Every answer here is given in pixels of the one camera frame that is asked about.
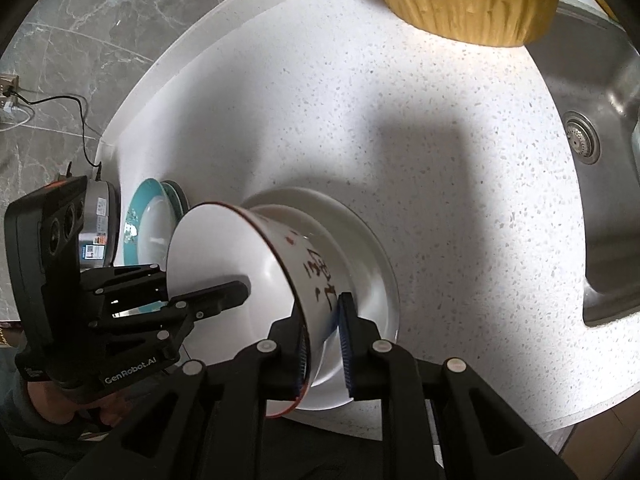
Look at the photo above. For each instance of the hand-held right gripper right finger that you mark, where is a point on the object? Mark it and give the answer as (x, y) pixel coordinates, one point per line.
(346, 345)

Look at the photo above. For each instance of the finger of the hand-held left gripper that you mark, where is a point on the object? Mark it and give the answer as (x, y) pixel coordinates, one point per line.
(220, 297)
(130, 282)

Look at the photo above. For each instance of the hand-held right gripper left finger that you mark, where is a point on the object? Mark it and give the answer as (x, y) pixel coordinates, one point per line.
(301, 355)

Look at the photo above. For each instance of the white bowl with red print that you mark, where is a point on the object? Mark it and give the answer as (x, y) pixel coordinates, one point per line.
(225, 250)

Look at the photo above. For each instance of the teal floral plate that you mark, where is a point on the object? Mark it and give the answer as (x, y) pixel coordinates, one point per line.
(132, 220)
(181, 197)

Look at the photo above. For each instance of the person's left forearm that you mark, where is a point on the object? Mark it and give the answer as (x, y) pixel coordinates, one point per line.
(15, 410)

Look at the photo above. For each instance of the person's left hand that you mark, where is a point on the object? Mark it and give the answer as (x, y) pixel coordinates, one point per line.
(50, 402)

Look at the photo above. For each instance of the silver rice cooker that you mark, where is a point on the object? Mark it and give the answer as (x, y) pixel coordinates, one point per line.
(97, 220)

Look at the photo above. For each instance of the white charger plug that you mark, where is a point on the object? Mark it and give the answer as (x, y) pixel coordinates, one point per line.
(10, 109)

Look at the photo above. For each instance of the stainless steel sink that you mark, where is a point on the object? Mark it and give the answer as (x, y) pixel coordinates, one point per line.
(615, 185)

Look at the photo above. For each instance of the metal sink drain strainer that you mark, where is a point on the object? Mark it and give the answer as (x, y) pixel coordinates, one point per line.
(581, 137)

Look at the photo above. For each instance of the yellow woven basket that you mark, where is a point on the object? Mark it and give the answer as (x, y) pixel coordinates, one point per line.
(475, 15)

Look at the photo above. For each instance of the wall power outlet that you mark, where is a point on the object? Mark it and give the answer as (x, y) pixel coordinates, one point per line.
(9, 84)

